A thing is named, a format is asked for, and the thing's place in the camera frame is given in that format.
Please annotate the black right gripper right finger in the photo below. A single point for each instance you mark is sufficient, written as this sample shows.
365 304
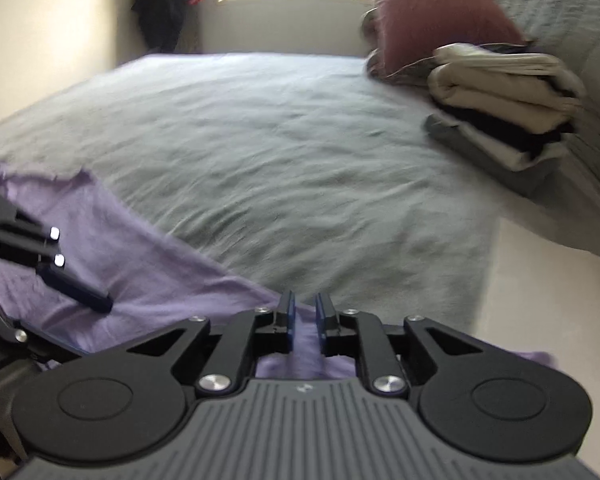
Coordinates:
483 400

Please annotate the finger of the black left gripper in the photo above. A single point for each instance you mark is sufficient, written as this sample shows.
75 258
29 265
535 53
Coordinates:
39 251

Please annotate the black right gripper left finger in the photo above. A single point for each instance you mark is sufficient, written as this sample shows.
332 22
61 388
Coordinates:
121 402

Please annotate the purple garment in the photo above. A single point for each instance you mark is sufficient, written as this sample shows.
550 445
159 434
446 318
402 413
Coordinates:
166 252

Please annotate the dark grey folded garment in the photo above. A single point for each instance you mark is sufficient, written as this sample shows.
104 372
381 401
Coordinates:
523 182

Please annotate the white folded garment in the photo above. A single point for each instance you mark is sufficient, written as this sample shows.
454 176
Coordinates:
504 154

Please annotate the black folded garment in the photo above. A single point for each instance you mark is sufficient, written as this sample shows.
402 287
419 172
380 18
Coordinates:
508 133

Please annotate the grey bed sheet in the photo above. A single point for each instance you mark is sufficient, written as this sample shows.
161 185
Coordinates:
298 172

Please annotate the beige folded garment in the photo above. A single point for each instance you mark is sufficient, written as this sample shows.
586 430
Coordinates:
500 100

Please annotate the cream folded top garment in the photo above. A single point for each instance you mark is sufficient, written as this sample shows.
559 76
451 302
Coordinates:
532 64

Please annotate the pink velvet pillow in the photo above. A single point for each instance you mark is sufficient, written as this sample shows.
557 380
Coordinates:
410 30

